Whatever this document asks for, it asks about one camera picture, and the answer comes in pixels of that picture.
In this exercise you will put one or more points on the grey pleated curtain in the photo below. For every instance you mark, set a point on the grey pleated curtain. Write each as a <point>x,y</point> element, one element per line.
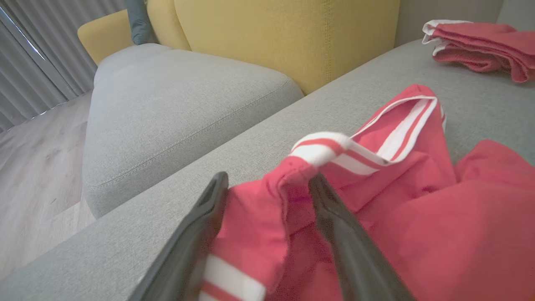
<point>33,62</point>

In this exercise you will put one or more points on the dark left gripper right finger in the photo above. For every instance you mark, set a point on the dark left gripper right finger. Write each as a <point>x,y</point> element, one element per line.
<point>355,259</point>

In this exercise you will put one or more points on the large yellow sofa back cushion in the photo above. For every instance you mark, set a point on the large yellow sofa back cushion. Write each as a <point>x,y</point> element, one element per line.
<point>284,37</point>

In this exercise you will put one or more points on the red shirt white sleeves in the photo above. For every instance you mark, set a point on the red shirt white sleeves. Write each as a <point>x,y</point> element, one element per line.
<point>439,234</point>

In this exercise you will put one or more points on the yellow sofa armrest cushion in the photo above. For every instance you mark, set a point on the yellow sofa armrest cushion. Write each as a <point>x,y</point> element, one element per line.
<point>104,37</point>

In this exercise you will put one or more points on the teal throw pillow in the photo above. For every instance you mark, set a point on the teal throw pillow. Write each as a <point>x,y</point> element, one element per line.
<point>140,21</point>

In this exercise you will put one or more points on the grey sofa seat cushion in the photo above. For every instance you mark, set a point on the grey sofa seat cushion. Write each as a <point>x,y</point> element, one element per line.
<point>167,117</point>

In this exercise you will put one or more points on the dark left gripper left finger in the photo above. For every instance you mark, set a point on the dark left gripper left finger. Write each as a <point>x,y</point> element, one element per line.
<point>188,251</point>

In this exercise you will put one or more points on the narrow yellow sofa back cushion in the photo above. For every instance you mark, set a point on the narrow yellow sofa back cushion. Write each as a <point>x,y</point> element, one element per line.
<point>165,21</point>

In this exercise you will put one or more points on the red shorts white stripe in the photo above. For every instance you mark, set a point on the red shorts white stripe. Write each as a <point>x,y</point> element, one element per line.
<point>485,50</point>

